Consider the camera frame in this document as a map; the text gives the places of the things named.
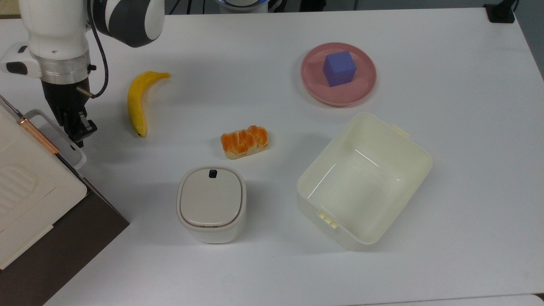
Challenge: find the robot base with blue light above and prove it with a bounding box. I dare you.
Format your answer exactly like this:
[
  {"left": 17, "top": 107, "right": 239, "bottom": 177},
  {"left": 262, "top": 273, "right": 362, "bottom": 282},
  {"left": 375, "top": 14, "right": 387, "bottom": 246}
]
[{"left": 214, "top": 0, "right": 283, "bottom": 14}]

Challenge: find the cream storage box with handles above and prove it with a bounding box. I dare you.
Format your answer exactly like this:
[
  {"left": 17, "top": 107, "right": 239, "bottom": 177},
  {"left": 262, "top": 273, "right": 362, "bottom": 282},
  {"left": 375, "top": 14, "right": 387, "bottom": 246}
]
[{"left": 0, "top": 104, "right": 88, "bottom": 271}]

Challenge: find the black table clamp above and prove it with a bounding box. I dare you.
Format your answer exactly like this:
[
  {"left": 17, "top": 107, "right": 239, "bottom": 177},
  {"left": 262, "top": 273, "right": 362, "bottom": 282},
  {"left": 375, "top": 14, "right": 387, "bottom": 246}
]
[{"left": 484, "top": 0, "right": 520, "bottom": 24}]

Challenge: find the toy bread with orange topping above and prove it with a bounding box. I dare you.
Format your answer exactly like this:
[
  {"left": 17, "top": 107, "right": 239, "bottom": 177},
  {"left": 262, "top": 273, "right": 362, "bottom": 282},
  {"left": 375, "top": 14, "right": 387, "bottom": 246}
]
[{"left": 220, "top": 125, "right": 269, "bottom": 160}]

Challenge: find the cream open plastic bin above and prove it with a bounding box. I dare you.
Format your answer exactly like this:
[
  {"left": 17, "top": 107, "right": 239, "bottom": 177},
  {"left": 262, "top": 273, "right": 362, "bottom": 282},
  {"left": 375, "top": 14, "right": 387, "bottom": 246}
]
[{"left": 296, "top": 112, "right": 433, "bottom": 251}]

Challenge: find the dark brown wooden cabinet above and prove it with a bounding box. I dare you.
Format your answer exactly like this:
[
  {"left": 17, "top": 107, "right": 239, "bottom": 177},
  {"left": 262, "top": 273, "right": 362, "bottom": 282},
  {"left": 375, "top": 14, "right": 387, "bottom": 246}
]
[{"left": 0, "top": 164, "right": 130, "bottom": 306}]

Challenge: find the small cream lidded trash can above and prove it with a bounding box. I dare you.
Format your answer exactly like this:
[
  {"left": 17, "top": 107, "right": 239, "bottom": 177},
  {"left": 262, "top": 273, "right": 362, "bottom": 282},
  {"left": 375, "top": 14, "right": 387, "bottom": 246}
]
[{"left": 176, "top": 165, "right": 247, "bottom": 244}]

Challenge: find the pink plastic plate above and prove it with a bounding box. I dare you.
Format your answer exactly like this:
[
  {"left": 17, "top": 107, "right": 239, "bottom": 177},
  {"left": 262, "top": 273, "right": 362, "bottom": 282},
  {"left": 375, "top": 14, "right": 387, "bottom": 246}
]
[{"left": 300, "top": 42, "right": 377, "bottom": 107}]

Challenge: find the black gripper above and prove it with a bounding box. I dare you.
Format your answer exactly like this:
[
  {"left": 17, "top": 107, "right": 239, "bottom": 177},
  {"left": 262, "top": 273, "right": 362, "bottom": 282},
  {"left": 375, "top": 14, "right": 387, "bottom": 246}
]
[{"left": 41, "top": 80, "right": 98, "bottom": 149}]

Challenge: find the orange box latch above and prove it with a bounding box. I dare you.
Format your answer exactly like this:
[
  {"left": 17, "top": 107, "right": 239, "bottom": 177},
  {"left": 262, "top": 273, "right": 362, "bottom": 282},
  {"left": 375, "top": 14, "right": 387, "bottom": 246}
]
[{"left": 17, "top": 117, "right": 60, "bottom": 155}]

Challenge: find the yellow toy banana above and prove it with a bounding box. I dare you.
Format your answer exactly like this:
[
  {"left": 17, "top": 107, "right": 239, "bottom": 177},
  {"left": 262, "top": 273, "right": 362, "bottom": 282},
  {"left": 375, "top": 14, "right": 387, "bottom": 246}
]
[{"left": 127, "top": 71, "right": 171, "bottom": 138}]

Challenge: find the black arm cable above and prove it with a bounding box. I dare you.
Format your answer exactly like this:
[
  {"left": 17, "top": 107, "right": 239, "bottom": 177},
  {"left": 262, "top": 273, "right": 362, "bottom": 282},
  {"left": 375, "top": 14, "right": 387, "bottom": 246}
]
[{"left": 86, "top": 0, "right": 109, "bottom": 99}]

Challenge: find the purple cube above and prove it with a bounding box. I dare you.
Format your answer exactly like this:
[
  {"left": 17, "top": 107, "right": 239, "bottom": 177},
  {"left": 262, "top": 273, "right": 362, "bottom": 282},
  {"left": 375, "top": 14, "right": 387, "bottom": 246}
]
[{"left": 323, "top": 51, "right": 357, "bottom": 88}]

